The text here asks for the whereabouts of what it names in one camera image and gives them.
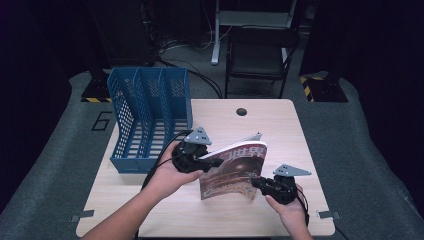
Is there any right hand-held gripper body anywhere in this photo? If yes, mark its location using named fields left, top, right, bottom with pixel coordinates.
left=263, top=163, right=313, bottom=205

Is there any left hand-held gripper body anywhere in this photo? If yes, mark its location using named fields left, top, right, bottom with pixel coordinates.
left=171, top=126, right=213, bottom=174

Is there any red cover magazine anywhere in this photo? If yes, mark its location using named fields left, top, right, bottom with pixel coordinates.
left=198, top=132, right=269, bottom=202

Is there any blue plastic file rack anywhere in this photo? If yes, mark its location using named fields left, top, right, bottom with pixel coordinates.
left=107, top=66, right=194, bottom=175

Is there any person's right hand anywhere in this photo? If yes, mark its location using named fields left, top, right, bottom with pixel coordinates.
left=265, top=184, right=310, bottom=232

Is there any person's left hand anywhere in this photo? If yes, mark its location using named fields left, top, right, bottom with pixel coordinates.
left=142, top=141, right=204, bottom=202

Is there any grey tape strip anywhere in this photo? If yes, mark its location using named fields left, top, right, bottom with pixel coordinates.
left=69, top=209, right=96, bottom=224
left=318, top=210, right=342, bottom=220

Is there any black stand base striped edge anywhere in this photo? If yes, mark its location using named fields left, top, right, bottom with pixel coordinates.
left=80, top=66, right=114, bottom=104
left=299, top=74, right=350, bottom=103

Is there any black folding chair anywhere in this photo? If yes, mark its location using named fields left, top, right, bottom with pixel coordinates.
left=224, top=26, right=301, bottom=100

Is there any black metal chair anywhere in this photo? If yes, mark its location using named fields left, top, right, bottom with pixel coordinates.
left=210, top=0, right=298, bottom=66

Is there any black cabinet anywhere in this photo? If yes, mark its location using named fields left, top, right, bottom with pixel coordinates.
left=84, top=0, right=156, bottom=68

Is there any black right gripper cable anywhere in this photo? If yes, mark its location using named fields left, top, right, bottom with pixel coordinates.
left=295, top=185, right=351, bottom=240

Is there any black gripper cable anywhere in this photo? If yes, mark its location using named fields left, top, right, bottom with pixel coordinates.
left=134, top=129, right=194, bottom=240
left=295, top=185, right=351, bottom=240

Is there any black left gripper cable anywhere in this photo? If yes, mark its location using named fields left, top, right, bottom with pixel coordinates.
left=134, top=129, right=194, bottom=240

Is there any black floor cable bundle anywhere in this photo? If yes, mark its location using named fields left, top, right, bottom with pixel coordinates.
left=156, top=36, right=224, bottom=99

